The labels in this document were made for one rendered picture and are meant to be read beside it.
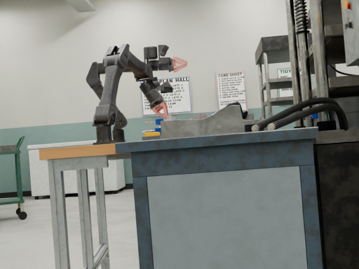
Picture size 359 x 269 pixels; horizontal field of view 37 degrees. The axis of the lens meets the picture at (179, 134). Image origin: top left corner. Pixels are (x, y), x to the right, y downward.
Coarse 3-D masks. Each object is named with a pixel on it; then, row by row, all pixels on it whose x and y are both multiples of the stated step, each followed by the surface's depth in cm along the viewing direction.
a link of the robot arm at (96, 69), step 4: (92, 64) 277; (96, 64) 277; (100, 64) 278; (92, 68) 277; (96, 68) 277; (100, 68) 278; (104, 68) 278; (124, 68) 279; (128, 68) 278; (88, 72) 276; (92, 72) 276; (96, 72) 277; (100, 72) 278; (104, 72) 279; (124, 72) 282; (128, 72) 282; (88, 76) 276; (92, 76) 276; (96, 76) 276; (88, 80) 276; (92, 80) 276; (96, 80) 276; (92, 84) 276
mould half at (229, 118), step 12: (228, 108) 244; (168, 120) 247; (180, 120) 246; (192, 120) 246; (204, 120) 245; (216, 120) 244; (228, 120) 244; (240, 120) 243; (252, 120) 242; (168, 132) 247; (180, 132) 246; (192, 132) 246; (204, 132) 245; (216, 132) 244; (228, 132) 244; (240, 132) 243
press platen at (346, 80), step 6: (330, 78) 255; (336, 78) 255; (342, 78) 255; (348, 78) 254; (354, 78) 254; (330, 84) 255; (336, 84) 255; (342, 84) 254; (348, 84) 254; (354, 84) 254; (312, 90) 320; (330, 90) 273; (312, 96) 322
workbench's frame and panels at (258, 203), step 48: (144, 144) 185; (192, 144) 183; (240, 144) 183; (288, 144) 181; (144, 192) 187; (192, 192) 185; (240, 192) 183; (288, 192) 181; (144, 240) 187; (192, 240) 185; (240, 240) 183; (288, 240) 181
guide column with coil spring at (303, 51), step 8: (304, 0) 326; (304, 8) 326; (304, 40) 325; (304, 48) 325; (304, 56) 325; (304, 64) 325; (304, 72) 325; (304, 80) 325; (304, 88) 325; (304, 96) 326; (312, 120) 324
